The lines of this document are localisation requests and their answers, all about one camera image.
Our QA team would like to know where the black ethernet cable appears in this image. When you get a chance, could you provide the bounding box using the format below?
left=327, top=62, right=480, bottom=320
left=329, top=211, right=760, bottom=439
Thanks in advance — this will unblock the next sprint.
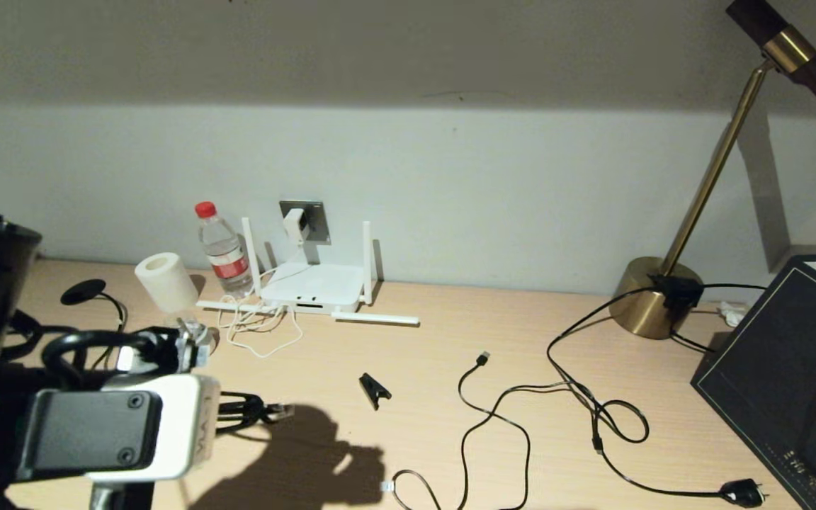
left=93, top=290, right=297, bottom=422

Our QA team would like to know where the white router with antennas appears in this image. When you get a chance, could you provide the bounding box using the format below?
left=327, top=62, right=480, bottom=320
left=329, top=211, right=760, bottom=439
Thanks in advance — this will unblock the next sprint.
left=197, top=218, right=421, bottom=327

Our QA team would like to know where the small black clip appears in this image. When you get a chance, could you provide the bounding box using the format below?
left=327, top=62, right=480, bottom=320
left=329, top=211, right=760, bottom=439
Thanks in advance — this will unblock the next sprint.
left=359, top=373, right=392, bottom=411

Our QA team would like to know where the white toilet paper roll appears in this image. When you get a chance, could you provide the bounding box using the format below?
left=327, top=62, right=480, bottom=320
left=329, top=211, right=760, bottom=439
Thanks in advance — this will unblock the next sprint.
left=135, top=252, right=200, bottom=315

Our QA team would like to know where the clear water bottle red cap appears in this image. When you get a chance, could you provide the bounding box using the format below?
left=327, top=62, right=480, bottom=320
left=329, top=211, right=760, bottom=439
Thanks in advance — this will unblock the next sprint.
left=194, top=201, right=256, bottom=300

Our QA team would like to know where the black round desk grommet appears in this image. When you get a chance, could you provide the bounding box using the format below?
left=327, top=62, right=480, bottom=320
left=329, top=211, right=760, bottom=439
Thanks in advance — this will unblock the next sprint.
left=61, top=278, right=107, bottom=306

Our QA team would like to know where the brass desk lamp dark shade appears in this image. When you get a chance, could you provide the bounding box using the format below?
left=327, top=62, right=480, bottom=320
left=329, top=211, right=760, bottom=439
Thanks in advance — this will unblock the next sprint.
left=608, top=0, right=816, bottom=341

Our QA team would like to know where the black box with bag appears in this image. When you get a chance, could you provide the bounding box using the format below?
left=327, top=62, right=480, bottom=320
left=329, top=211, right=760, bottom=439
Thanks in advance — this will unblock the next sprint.
left=690, top=244, right=816, bottom=510

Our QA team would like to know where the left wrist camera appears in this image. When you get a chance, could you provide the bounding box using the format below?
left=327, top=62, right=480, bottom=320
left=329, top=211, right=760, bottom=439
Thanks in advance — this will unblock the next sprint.
left=116, top=329, right=200, bottom=375

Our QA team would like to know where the black left camera cable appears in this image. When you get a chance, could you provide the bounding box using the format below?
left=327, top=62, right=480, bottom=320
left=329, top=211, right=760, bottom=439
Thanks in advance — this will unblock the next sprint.
left=42, top=327, right=183, bottom=388

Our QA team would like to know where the black cable with white tip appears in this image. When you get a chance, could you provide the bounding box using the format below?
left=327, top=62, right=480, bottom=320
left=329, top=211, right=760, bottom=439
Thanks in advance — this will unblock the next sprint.
left=380, top=469, right=444, bottom=510

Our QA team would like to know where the grey wall socket plate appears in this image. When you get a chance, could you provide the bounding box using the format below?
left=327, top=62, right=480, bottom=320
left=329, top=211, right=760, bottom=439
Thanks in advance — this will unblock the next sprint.
left=279, top=200, right=331, bottom=245

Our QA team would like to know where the black USB cable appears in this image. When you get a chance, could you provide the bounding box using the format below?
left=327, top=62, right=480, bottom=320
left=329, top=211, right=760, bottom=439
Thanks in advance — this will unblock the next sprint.
left=458, top=352, right=606, bottom=510

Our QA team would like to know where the black square switch box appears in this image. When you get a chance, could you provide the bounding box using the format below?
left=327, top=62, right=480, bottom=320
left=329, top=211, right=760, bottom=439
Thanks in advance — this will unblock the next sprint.
left=649, top=276, right=704, bottom=319

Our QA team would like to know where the black lamp power cord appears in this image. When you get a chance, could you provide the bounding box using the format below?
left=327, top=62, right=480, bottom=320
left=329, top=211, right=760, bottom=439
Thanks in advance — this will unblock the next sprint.
left=547, top=283, right=766, bottom=508

